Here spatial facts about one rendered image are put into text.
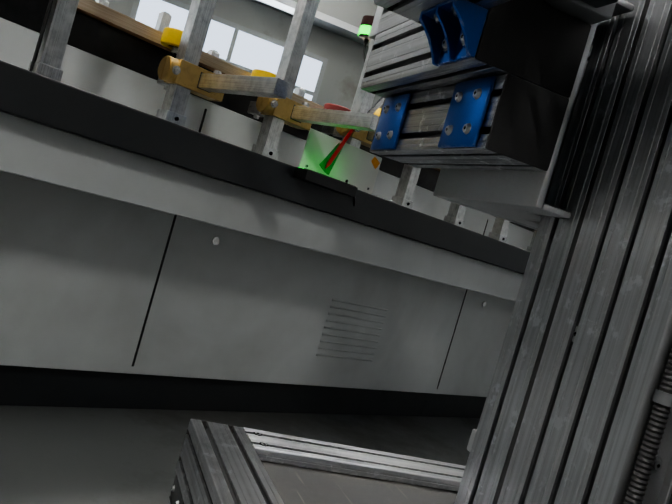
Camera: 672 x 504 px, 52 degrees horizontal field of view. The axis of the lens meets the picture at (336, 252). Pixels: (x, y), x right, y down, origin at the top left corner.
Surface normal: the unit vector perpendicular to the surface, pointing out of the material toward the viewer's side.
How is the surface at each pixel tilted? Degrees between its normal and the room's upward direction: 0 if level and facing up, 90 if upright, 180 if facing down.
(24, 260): 90
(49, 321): 90
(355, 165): 90
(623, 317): 90
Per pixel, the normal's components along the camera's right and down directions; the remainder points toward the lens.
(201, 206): 0.66, 0.22
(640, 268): -0.90, -0.25
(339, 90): 0.33, 0.13
